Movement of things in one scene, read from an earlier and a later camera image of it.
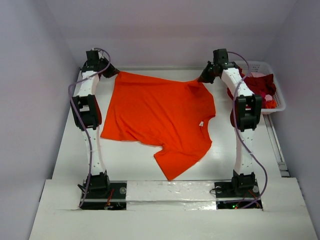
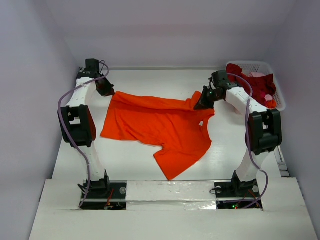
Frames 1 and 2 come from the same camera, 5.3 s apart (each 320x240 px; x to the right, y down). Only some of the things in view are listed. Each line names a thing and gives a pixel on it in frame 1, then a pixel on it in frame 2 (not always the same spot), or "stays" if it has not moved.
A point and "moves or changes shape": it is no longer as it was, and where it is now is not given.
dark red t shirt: (262, 86) stays
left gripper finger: (111, 71) -> (104, 87)
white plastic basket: (249, 66) stays
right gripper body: (205, 75) -> (207, 96)
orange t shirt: (171, 114) moves or changes shape
